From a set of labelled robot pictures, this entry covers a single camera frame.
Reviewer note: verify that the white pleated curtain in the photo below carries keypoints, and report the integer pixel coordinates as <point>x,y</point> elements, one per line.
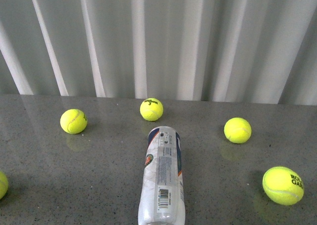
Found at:
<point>257,51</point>

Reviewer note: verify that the clear plastic tennis ball can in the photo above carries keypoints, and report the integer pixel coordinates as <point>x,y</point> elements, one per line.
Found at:
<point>162,196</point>

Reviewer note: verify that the Wilson 3 tennis ball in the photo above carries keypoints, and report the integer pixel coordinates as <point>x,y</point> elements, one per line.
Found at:
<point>151,109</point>

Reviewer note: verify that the far right tennis ball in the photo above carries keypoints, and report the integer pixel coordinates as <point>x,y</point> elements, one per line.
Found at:
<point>237,130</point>

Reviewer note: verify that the far left tennis ball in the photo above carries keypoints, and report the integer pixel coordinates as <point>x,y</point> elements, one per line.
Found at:
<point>73,121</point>

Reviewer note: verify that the near left edge tennis ball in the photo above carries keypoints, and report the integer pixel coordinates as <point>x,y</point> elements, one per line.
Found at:
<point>3,184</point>

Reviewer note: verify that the Roland Garros tennis ball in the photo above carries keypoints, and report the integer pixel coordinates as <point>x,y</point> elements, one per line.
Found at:
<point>283,186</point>

